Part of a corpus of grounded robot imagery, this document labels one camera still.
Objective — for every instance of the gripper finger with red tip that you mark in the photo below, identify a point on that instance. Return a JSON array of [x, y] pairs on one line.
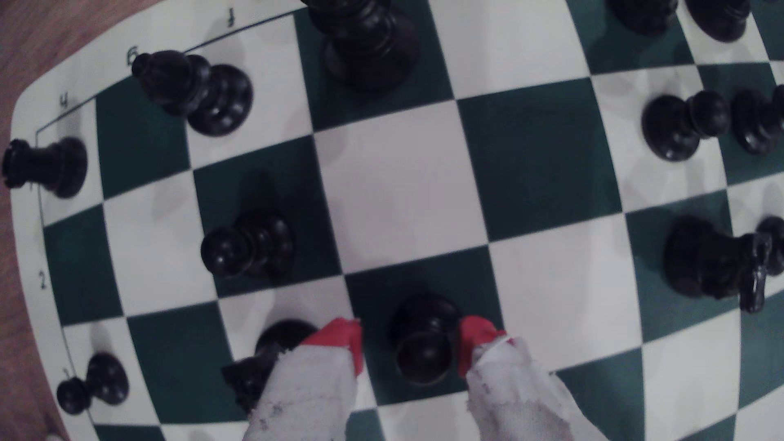
[[514, 398], [306, 392]]

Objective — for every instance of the black chess pawn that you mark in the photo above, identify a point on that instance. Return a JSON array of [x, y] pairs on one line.
[[677, 127], [424, 343], [776, 242], [251, 244], [98, 381], [756, 121]]

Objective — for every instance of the black chess rook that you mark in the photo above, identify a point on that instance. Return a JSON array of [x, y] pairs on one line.
[[52, 166], [269, 352]]

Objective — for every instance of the green and white chess mat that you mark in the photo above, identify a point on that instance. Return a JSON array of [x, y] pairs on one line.
[[398, 184]]

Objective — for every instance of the black chess bishop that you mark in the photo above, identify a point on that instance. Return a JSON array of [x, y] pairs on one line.
[[208, 95], [720, 18]]

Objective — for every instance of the black chess knight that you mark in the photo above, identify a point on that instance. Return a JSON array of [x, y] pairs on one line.
[[643, 13]]

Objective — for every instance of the black knight right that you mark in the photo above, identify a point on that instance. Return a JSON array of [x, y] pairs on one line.
[[698, 260]]

